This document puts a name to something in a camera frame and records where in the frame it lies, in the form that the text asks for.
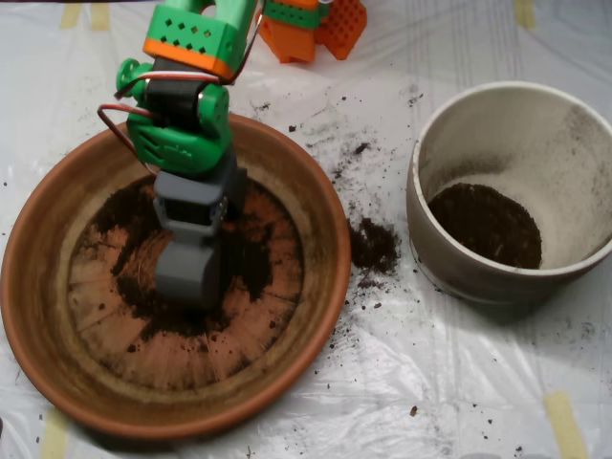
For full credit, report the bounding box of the dark soil pile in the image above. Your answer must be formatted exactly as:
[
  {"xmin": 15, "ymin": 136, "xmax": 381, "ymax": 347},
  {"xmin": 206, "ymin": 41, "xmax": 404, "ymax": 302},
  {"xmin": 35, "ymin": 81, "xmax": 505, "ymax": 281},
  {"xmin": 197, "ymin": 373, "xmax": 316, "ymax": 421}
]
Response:
[{"xmin": 90, "ymin": 184, "xmax": 276, "ymax": 339}]

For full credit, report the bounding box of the terracotta plant saucer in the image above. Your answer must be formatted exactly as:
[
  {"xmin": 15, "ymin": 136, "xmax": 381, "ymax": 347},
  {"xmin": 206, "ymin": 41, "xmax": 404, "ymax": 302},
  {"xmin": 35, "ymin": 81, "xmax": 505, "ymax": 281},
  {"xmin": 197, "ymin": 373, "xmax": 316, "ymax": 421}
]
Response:
[{"xmin": 0, "ymin": 108, "xmax": 354, "ymax": 441}]

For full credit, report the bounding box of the spilled dark soil heap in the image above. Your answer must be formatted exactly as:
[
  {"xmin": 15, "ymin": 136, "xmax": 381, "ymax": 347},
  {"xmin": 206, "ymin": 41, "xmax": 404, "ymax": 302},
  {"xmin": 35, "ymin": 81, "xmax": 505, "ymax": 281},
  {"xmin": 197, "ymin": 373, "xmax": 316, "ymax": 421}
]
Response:
[{"xmin": 348, "ymin": 217, "xmax": 402, "ymax": 276}]

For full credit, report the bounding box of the dark soil in pot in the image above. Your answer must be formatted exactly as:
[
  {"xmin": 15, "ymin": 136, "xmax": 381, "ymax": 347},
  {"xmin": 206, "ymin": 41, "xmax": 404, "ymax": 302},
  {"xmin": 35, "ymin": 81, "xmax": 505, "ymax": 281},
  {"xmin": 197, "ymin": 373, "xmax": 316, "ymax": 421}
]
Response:
[{"xmin": 427, "ymin": 181, "xmax": 543, "ymax": 270}]

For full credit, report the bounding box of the white ceramic pot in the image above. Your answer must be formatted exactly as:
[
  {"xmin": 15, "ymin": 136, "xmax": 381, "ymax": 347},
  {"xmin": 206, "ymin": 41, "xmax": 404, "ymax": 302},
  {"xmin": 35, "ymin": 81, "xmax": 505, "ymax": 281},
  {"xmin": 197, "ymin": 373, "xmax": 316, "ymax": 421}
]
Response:
[{"xmin": 405, "ymin": 80, "xmax": 612, "ymax": 307}]

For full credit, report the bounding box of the clear white plastic sheet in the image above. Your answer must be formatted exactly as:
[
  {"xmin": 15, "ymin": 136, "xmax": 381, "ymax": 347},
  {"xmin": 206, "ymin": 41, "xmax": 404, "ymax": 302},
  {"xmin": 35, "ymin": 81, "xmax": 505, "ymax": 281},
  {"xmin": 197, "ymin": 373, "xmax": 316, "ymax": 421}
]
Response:
[{"xmin": 0, "ymin": 0, "xmax": 612, "ymax": 459}]

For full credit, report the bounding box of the red white servo cable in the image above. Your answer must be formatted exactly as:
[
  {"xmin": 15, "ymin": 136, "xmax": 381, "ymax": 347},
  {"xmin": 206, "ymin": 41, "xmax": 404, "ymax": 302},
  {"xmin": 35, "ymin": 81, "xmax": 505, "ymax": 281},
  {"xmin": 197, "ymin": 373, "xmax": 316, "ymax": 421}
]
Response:
[{"xmin": 97, "ymin": 70, "xmax": 226, "ymax": 179}]

